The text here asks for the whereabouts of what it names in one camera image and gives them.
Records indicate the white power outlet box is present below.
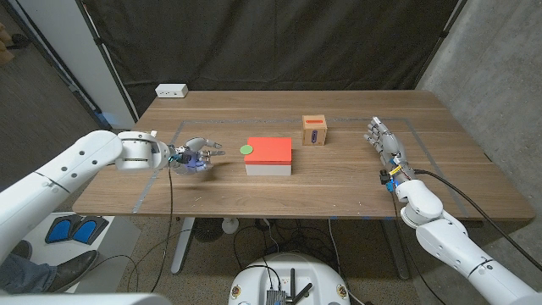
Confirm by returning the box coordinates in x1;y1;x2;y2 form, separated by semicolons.
154;83;189;99

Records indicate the grey tape outline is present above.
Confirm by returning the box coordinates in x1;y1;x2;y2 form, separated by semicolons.
133;117;471;219

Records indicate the black leather shoe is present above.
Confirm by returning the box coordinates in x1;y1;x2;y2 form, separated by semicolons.
45;249;99;293

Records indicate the wooden box with slots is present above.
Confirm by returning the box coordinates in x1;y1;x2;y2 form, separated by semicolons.
301;114;329;147

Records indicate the blue foot pedal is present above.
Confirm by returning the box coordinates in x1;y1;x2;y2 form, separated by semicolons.
71;215;110;246
45;216;75;245

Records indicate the white table leg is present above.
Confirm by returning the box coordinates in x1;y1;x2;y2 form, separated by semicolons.
170;217;196;275

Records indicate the red box with white base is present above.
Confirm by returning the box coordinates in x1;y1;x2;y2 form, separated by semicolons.
243;136;293;177

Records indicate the grey table leg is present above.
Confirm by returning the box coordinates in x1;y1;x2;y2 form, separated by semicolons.
380;219;411;280

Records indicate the thin black left hand cable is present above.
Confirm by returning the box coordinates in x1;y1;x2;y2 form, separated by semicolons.
126;160;174;293

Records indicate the person leg in jeans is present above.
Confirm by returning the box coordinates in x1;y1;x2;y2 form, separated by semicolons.
0;252;58;295

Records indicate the white round floor foot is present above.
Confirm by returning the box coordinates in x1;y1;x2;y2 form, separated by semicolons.
221;217;240;235

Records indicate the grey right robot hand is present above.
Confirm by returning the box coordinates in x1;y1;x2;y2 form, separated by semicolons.
362;116;418;191

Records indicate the black door frame rail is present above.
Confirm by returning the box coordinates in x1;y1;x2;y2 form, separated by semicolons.
0;0;112;135

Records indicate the black backdrop curtain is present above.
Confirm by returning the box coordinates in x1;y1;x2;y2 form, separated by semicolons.
75;0;467;118

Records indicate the black floor cable bundle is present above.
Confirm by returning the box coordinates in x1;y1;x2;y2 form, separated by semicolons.
232;218;340;276

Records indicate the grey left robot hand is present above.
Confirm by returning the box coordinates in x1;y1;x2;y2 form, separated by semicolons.
168;136;226;175

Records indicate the black round floor fan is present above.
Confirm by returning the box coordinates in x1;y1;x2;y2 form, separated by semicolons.
193;217;224;243

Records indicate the white floor platform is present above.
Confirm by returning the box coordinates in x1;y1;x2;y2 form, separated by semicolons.
20;211;141;294

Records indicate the white floor cable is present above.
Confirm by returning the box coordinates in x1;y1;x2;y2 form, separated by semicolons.
328;218;365;305

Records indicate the white robot torso base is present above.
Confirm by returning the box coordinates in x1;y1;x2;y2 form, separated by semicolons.
228;252;351;305

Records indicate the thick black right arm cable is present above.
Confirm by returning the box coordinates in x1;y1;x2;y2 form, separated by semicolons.
413;169;542;272

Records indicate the black backdrop stand pole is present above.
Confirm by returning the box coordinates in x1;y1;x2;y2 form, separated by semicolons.
75;0;139;124
412;0;469;90

